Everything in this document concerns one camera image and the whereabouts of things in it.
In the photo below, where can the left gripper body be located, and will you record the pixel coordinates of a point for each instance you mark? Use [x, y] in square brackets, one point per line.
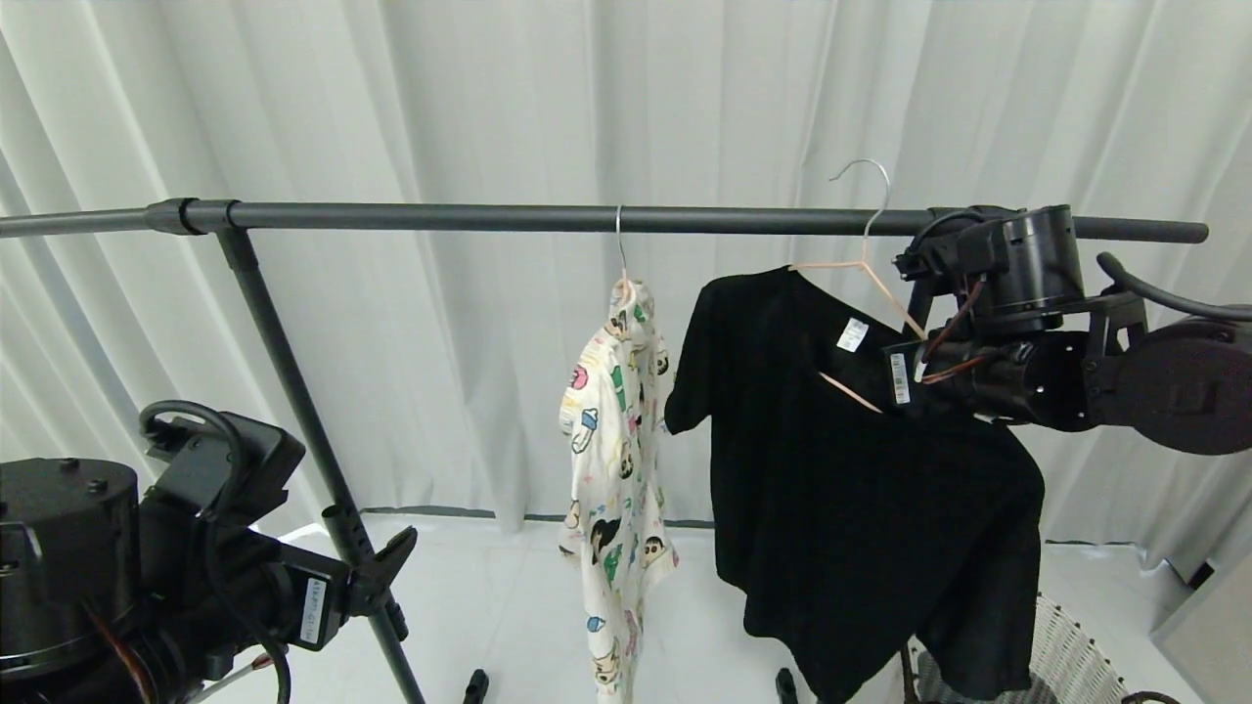
[245, 596]

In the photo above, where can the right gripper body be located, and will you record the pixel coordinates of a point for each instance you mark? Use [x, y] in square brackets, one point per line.
[1007, 381]

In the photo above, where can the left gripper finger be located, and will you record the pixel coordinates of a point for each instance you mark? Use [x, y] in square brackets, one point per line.
[386, 567]

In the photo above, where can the black garment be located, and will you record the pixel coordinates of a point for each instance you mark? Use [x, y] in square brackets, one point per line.
[861, 489]

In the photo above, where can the pink clothes hanger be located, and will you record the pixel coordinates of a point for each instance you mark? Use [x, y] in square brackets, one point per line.
[619, 235]
[885, 196]

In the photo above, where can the cream printed garment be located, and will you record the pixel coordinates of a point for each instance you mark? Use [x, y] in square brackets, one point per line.
[616, 440]

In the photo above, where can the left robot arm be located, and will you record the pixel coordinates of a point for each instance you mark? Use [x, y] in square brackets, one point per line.
[68, 548]

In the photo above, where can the white laundry basket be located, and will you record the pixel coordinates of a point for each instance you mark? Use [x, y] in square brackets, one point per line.
[1066, 645]

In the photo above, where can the black clothes rack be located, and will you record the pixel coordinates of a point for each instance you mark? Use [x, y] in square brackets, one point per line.
[440, 217]

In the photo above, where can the white curtain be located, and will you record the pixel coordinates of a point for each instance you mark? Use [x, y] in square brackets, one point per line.
[440, 98]

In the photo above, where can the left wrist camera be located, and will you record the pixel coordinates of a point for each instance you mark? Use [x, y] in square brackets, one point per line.
[235, 460]

